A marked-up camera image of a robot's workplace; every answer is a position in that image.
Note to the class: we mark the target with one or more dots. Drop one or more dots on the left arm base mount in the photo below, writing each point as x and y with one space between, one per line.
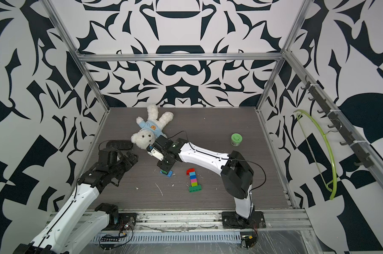
116 220

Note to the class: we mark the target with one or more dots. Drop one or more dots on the black remote control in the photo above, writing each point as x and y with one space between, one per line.
120 144

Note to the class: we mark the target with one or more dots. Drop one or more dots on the green long lego plate brick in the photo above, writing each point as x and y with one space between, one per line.
195 188

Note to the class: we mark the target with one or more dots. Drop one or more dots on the long blue lego brick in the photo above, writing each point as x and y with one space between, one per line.
166 173

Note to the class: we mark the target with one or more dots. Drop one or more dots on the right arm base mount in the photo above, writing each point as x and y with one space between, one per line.
231 220

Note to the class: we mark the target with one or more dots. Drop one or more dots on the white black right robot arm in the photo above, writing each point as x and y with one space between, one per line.
234 170

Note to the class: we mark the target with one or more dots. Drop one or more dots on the white teddy bear blue shirt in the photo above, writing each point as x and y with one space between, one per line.
152 128

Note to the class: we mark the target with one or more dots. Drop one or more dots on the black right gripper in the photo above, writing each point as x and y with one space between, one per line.
163 166

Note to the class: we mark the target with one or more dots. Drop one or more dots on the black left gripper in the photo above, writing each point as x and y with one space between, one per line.
129 163

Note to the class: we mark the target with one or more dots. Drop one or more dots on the black wall hook rack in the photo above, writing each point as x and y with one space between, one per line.
338 125

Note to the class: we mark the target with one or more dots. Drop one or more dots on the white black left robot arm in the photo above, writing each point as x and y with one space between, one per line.
62 235

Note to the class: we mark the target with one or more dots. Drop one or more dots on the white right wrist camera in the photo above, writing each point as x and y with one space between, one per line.
151 150

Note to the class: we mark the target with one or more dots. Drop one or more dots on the red lego brick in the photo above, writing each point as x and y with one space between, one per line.
189 171

